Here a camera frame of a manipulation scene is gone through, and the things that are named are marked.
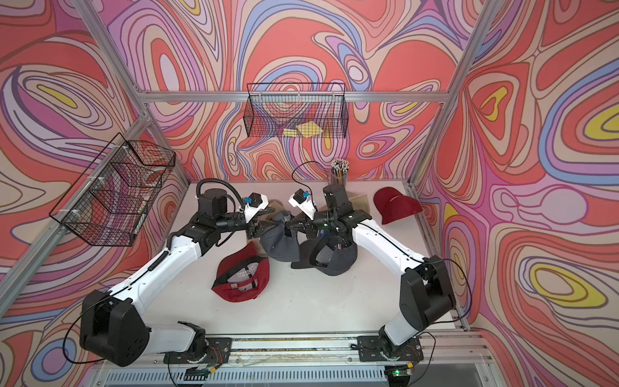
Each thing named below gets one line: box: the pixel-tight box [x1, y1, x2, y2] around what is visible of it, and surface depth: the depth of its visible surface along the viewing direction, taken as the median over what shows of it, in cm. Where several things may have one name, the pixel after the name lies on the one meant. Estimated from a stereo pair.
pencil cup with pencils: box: [330, 158, 351, 187], surface depth 103 cm
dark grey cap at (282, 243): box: [260, 211, 300, 263], surface depth 78 cm
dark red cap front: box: [211, 241, 271, 303], surface depth 88 cm
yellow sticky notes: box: [282, 120, 324, 138], surface depth 91 cm
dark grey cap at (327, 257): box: [290, 236, 358, 277], surface depth 88 cm
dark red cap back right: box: [373, 187, 424, 225], surface depth 106 cm
